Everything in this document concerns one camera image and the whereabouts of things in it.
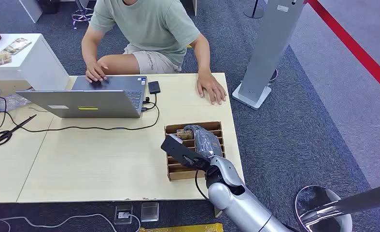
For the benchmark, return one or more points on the grey laptop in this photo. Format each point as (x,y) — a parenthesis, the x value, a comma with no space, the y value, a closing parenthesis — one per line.
(81,104)

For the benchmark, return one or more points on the black bin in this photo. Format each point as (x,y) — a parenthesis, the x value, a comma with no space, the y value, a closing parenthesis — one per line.
(49,6)

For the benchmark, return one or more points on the person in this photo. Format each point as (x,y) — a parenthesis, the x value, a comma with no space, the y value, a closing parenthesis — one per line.
(151,25)

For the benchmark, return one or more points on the black pole stand base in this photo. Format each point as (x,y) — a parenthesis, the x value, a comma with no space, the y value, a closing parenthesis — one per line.
(253,13)

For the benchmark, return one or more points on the person's right hand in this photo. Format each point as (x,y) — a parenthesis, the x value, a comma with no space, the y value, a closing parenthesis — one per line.
(95,72)

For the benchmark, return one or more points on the square printed card pack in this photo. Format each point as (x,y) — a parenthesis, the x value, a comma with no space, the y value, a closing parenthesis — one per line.
(2,58)

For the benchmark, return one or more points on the person's left hand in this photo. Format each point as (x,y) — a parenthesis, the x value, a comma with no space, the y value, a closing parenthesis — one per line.
(210,88)

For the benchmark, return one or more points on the white furniture panel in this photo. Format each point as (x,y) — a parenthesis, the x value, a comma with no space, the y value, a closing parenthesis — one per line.
(31,9)

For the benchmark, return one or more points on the grey kiosk pillar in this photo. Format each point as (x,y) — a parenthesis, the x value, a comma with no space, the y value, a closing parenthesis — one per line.
(266,48)

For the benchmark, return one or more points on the clear plastic bottle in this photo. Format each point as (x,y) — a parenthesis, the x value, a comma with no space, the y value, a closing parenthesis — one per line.
(10,102)

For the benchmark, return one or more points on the closed floor socket cover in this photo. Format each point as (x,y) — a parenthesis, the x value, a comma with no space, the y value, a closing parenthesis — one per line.
(149,212)

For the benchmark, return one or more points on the black scissors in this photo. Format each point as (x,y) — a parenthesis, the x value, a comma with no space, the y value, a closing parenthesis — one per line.
(25,121)

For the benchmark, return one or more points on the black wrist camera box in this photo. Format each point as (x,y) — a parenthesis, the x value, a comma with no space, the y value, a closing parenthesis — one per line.
(177,150)

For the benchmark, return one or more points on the red barrier strip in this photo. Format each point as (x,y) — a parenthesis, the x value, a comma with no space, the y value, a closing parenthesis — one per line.
(353,48)

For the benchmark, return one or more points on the chrome chair base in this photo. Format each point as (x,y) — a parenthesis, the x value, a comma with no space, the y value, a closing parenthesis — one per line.
(82,14)

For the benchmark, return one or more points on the round stand base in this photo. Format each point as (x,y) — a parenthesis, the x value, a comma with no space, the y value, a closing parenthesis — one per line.
(274,76)

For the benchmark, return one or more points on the floor socket with plug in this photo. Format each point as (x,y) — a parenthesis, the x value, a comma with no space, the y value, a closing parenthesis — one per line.
(123,215)

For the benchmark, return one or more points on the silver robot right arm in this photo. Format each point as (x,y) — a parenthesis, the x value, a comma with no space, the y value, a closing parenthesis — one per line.
(241,205)

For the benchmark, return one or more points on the person's right forearm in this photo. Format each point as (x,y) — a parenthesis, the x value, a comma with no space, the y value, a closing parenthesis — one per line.
(90,51)

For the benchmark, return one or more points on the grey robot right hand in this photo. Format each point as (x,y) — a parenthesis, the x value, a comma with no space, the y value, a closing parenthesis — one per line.
(209,142)

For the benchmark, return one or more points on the long printed card pack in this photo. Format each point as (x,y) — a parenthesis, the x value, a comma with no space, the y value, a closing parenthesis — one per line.
(17,45)

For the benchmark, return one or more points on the white pedestal cabinet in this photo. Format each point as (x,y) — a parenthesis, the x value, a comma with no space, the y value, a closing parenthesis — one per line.
(42,70)

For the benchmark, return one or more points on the small black external drive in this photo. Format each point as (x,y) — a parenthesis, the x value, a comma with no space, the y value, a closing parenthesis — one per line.
(154,87)

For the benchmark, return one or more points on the person's left forearm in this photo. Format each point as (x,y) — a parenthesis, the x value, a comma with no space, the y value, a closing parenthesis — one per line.
(204,59)

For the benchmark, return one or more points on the yellow packaged object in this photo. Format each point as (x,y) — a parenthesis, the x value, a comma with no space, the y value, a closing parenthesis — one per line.
(193,228)

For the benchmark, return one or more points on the wooden slotted card holder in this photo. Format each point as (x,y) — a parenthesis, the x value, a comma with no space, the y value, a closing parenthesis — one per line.
(180,173)

